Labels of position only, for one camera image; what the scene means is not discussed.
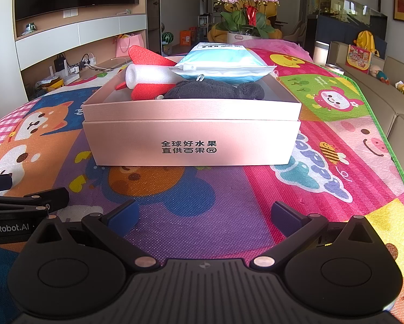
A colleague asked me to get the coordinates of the colourful cartoon play mat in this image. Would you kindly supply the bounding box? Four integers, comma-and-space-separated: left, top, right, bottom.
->
0, 45, 404, 324

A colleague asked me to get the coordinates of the glass fish tank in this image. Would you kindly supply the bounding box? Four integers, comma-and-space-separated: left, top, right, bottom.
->
308, 0, 388, 19

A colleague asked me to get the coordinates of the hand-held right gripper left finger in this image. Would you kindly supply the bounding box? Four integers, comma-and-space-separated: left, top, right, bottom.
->
29, 200, 158, 272

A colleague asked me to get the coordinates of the yellow backpack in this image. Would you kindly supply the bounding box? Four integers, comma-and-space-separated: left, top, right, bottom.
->
355, 30, 380, 58

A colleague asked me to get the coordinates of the pink cloth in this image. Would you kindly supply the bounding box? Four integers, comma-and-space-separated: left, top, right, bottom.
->
237, 39, 312, 58

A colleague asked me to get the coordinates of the red white foam rocket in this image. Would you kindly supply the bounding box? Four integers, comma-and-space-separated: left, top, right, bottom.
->
115, 45, 179, 101

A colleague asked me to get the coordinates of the small doll toy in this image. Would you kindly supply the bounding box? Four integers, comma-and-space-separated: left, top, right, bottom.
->
369, 65, 390, 85

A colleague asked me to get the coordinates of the cartoon print bag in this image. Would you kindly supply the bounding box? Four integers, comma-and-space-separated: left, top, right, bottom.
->
345, 44, 372, 71

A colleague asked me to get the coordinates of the beige sofa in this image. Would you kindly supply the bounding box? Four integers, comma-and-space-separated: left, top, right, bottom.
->
328, 41, 404, 163

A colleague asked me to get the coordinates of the beige chair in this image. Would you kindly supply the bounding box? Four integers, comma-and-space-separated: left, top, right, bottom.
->
285, 20, 305, 41

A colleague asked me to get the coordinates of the pink gift bag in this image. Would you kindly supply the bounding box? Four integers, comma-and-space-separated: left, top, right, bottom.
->
116, 34, 144, 58

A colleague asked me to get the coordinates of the dark cabinet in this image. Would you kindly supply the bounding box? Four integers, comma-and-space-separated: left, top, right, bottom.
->
306, 15, 388, 55

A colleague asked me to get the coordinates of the white power strip with cables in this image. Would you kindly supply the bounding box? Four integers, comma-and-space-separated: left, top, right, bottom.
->
68, 54, 98, 73

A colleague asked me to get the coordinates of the silver cup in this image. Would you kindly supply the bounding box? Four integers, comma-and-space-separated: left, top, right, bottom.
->
314, 40, 331, 66

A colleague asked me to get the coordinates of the blue white wipes pack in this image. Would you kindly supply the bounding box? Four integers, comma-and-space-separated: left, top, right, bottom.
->
171, 41, 277, 84

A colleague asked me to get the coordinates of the black plush toy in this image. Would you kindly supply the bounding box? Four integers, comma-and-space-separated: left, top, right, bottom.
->
163, 79, 265, 101

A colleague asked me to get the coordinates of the wooden grey wall cabinet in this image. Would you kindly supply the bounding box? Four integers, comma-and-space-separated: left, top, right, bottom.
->
14, 3, 148, 102

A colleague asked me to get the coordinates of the white rack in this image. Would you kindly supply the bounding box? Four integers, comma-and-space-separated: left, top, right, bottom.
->
198, 15, 212, 39

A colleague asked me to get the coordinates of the potted pink orchid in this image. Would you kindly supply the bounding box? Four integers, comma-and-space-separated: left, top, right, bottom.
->
212, 0, 279, 44

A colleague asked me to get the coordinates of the yellow white package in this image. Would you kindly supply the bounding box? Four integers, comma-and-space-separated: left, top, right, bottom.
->
36, 77, 65, 92

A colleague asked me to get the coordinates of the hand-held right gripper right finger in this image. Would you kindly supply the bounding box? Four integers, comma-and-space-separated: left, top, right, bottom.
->
251, 201, 382, 272

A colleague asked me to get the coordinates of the pink cardboard box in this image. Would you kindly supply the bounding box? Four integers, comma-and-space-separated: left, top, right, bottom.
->
81, 54, 302, 167

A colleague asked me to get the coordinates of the orange box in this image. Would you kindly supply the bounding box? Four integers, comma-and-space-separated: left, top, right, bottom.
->
179, 30, 196, 46

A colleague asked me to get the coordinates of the large yellow plush toy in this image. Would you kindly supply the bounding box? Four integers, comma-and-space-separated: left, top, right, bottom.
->
208, 2, 283, 43

